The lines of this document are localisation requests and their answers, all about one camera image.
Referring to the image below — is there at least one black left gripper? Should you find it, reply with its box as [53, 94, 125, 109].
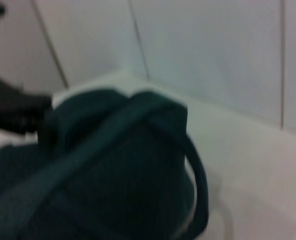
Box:
[0, 67, 54, 135]

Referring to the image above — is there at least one dark teal insulated lunch bag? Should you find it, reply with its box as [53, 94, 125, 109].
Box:
[0, 86, 210, 240]

